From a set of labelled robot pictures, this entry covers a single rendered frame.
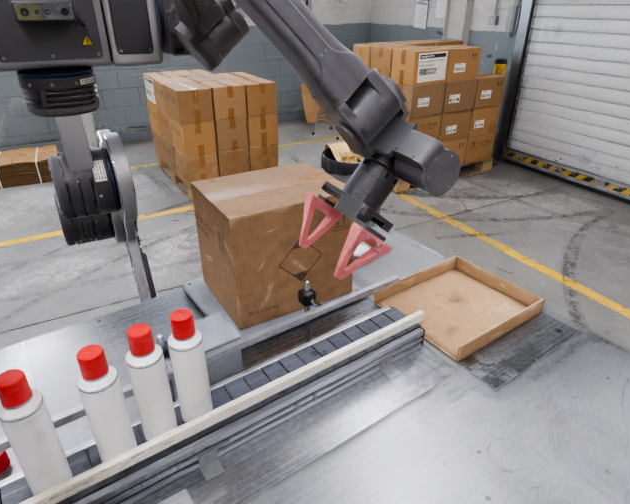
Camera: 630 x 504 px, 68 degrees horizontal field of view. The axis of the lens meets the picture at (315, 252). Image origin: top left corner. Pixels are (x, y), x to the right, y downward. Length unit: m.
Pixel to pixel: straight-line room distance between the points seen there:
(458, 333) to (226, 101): 3.12
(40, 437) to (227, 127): 3.40
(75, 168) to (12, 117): 4.93
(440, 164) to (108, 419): 0.55
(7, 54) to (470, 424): 1.04
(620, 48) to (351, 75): 4.13
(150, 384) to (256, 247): 0.37
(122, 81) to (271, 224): 5.13
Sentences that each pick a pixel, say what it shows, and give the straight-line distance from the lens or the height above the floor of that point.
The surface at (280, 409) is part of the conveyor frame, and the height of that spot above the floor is 0.86.
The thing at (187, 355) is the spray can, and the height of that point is 1.03.
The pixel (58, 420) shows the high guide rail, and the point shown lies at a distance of 0.80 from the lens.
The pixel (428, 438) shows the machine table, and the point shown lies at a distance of 0.88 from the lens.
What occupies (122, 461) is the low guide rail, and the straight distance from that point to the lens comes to 0.77.
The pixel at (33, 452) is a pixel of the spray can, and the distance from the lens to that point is 0.74.
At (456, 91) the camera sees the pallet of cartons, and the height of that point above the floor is 0.81.
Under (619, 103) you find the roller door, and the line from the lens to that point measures 4.63.
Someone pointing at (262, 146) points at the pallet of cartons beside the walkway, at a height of 0.39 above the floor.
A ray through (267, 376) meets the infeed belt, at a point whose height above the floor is 0.88.
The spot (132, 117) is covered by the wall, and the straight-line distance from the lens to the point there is 6.07.
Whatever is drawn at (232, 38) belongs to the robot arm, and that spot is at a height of 1.43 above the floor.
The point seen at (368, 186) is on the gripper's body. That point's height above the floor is 1.27.
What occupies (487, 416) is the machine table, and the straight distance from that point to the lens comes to 0.94.
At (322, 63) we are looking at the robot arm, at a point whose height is 1.42.
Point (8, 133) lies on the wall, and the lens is 6.04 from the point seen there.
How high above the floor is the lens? 1.49
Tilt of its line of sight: 29 degrees down
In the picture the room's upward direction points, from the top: straight up
